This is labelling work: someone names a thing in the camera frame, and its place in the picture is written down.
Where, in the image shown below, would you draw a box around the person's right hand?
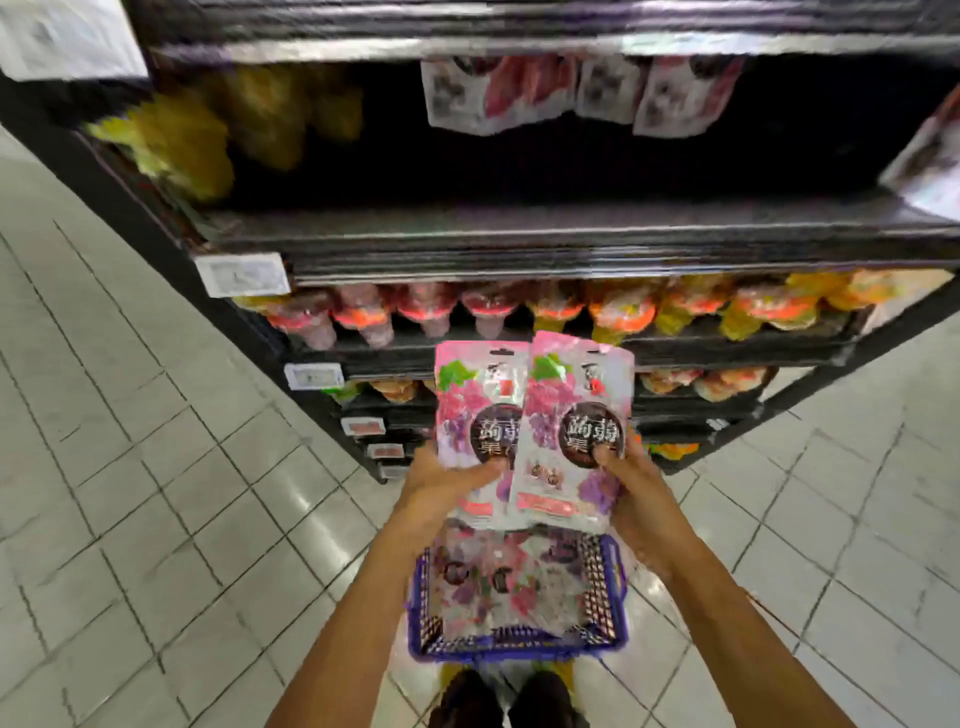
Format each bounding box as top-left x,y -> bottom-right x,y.
592,435 -> 701,573

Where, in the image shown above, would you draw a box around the row of small yellow-green cups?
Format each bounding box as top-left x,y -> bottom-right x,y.
322,367 -> 770,462

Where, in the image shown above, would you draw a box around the pouches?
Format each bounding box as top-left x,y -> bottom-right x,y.
427,532 -> 609,639

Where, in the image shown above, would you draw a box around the yellow jelly bag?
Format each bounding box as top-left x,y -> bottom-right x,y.
87,63 -> 365,206

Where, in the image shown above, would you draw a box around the row of small pink-lid cups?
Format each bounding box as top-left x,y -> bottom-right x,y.
240,270 -> 902,351

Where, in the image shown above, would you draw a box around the red-white jelly bag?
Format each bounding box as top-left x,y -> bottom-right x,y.
577,57 -> 650,125
880,82 -> 960,224
633,57 -> 744,140
420,57 -> 579,137

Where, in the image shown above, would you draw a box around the person's left hand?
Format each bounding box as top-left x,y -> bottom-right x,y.
387,442 -> 512,551

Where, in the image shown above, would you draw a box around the person's dark trousers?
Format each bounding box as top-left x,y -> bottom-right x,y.
427,667 -> 594,728

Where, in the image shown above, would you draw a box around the dark grey metal shelf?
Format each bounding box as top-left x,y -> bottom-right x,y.
0,0 -> 960,489

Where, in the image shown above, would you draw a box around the person's left forearm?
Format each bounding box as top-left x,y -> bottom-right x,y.
267,525 -> 440,728

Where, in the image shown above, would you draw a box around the purple-white jelly bag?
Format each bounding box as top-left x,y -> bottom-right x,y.
435,342 -> 531,530
510,352 -> 635,536

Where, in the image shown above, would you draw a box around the blue plastic shopping basket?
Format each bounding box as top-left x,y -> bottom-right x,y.
408,525 -> 632,665

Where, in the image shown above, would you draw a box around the person's right forearm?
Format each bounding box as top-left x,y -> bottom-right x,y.
652,543 -> 857,728

